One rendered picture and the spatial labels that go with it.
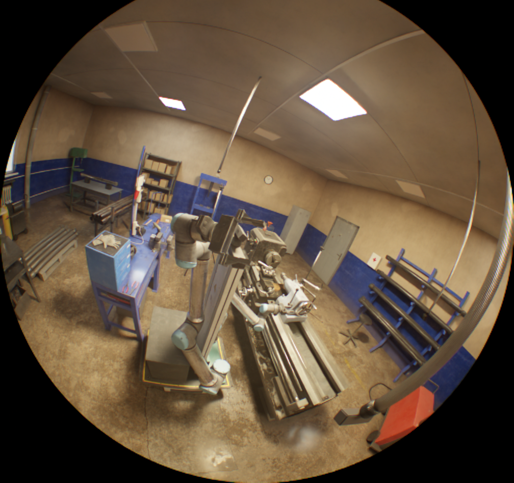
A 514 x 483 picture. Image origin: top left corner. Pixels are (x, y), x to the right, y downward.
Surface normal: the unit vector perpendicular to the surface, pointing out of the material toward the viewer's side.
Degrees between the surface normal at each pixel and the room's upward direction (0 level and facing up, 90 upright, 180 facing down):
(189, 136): 90
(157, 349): 0
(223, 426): 0
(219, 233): 58
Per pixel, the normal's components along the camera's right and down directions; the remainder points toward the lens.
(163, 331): 0.36, -0.90
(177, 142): 0.25, 0.35
